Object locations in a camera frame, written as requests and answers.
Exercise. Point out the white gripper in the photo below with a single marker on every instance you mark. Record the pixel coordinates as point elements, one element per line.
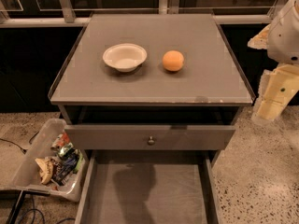
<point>285,39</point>

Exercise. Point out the orange fruit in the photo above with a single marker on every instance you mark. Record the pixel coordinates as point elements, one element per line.
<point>173,61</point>

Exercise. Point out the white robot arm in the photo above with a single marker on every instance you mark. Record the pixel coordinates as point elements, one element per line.
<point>281,40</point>

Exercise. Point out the grey drawer cabinet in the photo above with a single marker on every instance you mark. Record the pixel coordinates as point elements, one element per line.
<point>210,88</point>

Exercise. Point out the round metal drawer knob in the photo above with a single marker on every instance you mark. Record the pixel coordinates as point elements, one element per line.
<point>151,141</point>

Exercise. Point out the grey top drawer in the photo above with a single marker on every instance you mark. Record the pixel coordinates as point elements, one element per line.
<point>135,137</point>

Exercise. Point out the grey open middle drawer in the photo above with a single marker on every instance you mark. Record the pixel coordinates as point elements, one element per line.
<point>149,187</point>

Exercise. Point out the white bowl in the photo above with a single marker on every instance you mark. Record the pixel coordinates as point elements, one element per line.
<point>124,57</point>

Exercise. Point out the red snack can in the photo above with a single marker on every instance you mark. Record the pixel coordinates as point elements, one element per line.
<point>61,140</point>

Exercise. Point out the dark blue snack bag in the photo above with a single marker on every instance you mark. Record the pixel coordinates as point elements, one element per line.
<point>61,169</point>

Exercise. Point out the tan snack packet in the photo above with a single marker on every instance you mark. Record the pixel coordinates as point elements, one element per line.
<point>45,170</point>

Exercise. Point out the clear plastic bin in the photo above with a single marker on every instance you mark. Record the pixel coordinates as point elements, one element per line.
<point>27,177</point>

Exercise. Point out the black bar on floor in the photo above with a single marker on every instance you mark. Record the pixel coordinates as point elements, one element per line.
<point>20,196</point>

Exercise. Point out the metal window frame rail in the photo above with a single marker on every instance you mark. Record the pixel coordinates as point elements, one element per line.
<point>55,13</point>

